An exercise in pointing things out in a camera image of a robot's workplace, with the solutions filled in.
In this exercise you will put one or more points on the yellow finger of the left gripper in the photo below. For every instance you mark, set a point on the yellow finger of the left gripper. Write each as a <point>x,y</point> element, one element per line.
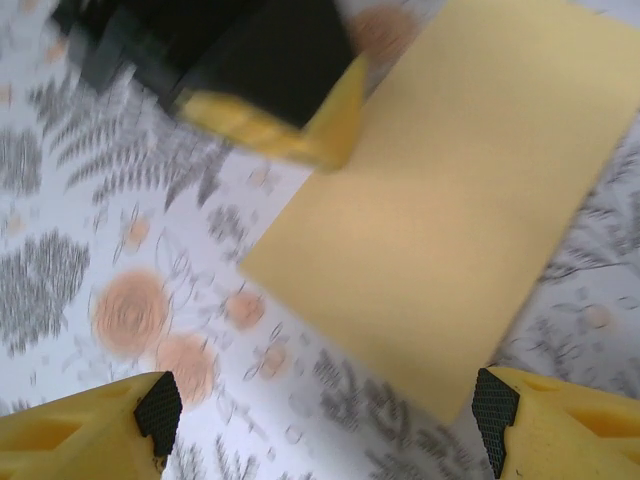
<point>337,120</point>
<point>250,125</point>

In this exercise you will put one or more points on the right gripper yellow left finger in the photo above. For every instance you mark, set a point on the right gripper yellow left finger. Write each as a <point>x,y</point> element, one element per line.
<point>75,440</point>

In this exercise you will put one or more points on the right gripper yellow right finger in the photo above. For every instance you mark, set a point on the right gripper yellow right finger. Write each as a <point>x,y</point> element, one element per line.
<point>575,440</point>

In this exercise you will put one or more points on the yellow paper sheet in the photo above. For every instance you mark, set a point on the yellow paper sheet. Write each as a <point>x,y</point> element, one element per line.
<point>425,200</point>

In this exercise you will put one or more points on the floral patterned table cover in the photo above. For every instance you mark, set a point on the floral patterned table cover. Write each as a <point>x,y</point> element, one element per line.
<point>100,200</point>

